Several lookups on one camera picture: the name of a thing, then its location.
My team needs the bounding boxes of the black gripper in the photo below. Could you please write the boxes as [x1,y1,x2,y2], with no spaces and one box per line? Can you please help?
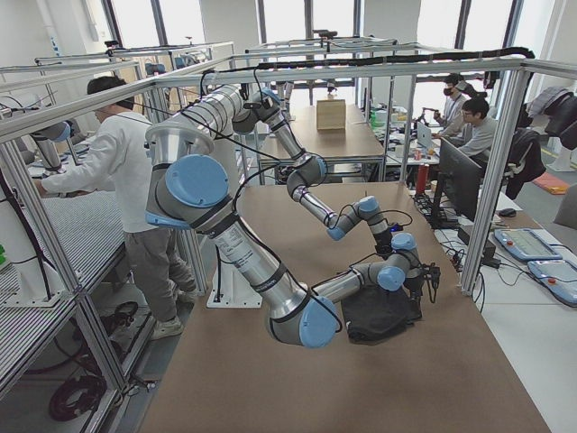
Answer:
[404,275,425,321]
[373,229,393,257]

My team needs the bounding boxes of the black graphic t-shirt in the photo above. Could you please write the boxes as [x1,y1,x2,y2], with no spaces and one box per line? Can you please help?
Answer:
[340,285,416,345]

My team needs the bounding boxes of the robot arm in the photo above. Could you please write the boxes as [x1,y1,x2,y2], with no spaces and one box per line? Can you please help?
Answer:
[202,85,392,254]
[146,120,425,348]

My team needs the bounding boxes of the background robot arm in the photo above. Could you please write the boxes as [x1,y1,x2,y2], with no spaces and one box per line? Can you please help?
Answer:
[29,121,72,176]

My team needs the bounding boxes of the red bottle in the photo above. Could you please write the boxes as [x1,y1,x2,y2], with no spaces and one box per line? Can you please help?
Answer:
[415,163,429,195]

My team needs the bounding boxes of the black Huawei monitor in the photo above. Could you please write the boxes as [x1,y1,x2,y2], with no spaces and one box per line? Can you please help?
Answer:
[429,139,482,229]

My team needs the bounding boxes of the blue teach pendant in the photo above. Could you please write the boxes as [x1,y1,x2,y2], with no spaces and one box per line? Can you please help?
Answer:
[527,260,577,308]
[493,228,563,263]

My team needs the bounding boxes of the wooden box on table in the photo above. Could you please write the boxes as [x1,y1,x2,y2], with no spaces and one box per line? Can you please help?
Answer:
[316,99,346,131]

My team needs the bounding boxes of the seated man grey sweater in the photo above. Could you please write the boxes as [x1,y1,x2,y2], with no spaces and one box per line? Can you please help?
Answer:
[459,97,498,158]

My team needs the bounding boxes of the standing person in mask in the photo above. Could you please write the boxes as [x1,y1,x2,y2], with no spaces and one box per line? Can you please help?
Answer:
[433,73,469,138]

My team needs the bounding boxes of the person in white hoodie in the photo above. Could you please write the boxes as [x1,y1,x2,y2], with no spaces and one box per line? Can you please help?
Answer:
[34,97,196,340]

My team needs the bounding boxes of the aluminium frame post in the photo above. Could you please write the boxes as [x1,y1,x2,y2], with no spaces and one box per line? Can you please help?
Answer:
[461,69,530,297]

